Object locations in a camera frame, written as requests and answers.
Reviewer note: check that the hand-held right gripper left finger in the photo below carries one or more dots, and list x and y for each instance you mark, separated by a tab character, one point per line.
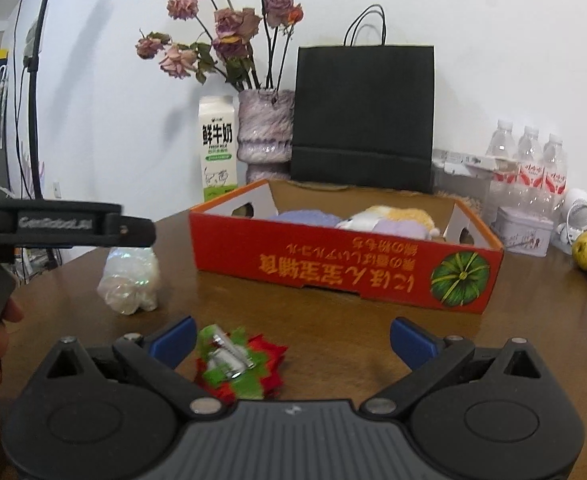
176	342

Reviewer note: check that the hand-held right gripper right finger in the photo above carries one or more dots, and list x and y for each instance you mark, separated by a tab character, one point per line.
412	342

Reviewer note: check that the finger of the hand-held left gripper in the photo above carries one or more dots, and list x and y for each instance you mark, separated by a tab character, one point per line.
133	232

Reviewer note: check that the iridescent plastic bag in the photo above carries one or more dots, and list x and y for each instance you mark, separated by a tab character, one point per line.
128	285

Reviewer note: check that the red strawberry felt clip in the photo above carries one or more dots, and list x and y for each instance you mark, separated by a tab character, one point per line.
253	365

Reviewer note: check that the fluffy purple glove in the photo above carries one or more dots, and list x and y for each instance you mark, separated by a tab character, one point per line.
403	229

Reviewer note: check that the red cardboard box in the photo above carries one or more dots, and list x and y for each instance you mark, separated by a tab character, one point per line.
323	265

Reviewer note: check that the yellow white plush hamster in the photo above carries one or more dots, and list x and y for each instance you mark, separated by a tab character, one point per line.
388	215

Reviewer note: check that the purple knitted cloth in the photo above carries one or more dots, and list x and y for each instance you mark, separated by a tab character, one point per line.
303	219

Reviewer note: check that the white green milk carton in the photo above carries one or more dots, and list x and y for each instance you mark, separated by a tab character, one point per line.
218	155

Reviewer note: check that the black lamp stand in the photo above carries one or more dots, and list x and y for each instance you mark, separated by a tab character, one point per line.
33	60

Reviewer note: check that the purple mottled vase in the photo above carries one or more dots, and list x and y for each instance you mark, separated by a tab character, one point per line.
266	130

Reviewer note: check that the white flat box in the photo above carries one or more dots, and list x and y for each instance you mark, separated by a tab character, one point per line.
466	159

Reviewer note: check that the clear water bottle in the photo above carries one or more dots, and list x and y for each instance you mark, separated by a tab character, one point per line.
530	155
501	147
555	162

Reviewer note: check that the dried pink roses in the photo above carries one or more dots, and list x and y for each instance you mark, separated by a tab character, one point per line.
233	25

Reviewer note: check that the black paper bag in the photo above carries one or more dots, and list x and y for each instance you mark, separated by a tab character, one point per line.
363	110

